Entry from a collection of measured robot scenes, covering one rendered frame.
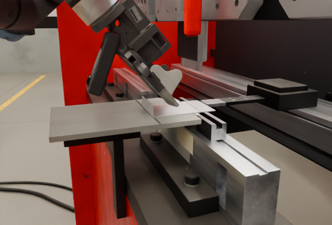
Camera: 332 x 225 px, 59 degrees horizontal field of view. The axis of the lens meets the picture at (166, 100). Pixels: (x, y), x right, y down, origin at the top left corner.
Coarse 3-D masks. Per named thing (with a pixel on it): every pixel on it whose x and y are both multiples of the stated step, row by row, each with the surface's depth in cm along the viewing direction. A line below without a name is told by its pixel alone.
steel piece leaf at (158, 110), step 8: (144, 104) 61; (152, 104) 63; (160, 104) 63; (184, 104) 63; (152, 112) 55; (160, 112) 57; (168, 112) 57; (176, 112) 57; (184, 112) 57; (192, 112) 57
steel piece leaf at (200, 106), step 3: (186, 102) 65; (189, 102) 65; (192, 102) 65; (195, 102) 65; (198, 102) 65; (201, 102) 65; (192, 105) 62; (195, 105) 62; (198, 105) 62; (201, 105) 62; (204, 105) 62; (195, 108) 60; (198, 108) 60; (201, 108) 60; (204, 108) 60; (207, 108) 60; (210, 108) 60; (201, 111) 58; (204, 111) 58; (207, 111) 58; (210, 111) 59; (213, 111) 59
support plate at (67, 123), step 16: (64, 112) 58; (80, 112) 58; (96, 112) 58; (112, 112) 58; (128, 112) 58; (144, 112) 58; (64, 128) 49; (80, 128) 49; (96, 128) 49; (112, 128) 49; (128, 128) 50; (144, 128) 51; (160, 128) 52
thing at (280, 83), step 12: (252, 84) 73; (264, 84) 69; (276, 84) 67; (288, 84) 67; (300, 84) 67; (252, 96) 69; (264, 96) 68; (276, 96) 64; (288, 96) 64; (300, 96) 65; (312, 96) 66; (276, 108) 64; (288, 108) 65; (300, 108) 66
